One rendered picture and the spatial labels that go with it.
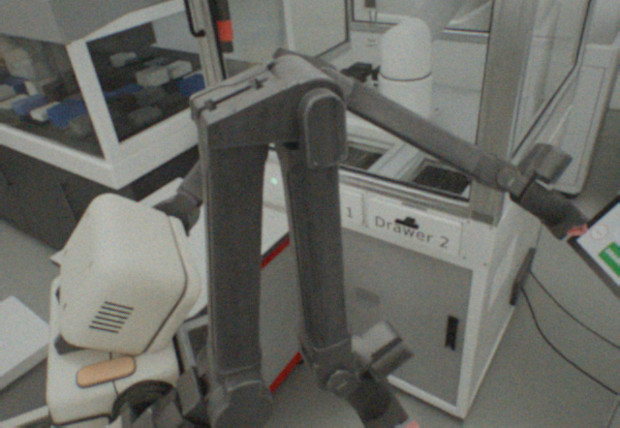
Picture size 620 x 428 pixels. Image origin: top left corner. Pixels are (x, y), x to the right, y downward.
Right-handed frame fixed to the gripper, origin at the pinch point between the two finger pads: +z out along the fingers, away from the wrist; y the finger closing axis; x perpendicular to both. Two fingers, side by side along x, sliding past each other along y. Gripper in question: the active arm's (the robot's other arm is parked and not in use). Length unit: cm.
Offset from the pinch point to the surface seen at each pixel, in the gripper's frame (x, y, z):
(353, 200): 40, 51, -17
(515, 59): -18.3, 25.6, -23.6
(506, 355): 69, 54, 89
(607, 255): 1.7, 2.9, 14.5
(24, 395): 126, 20, -75
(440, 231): 27.6, 32.5, 0.3
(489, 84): -11.0, 28.3, -22.6
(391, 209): 33, 43, -10
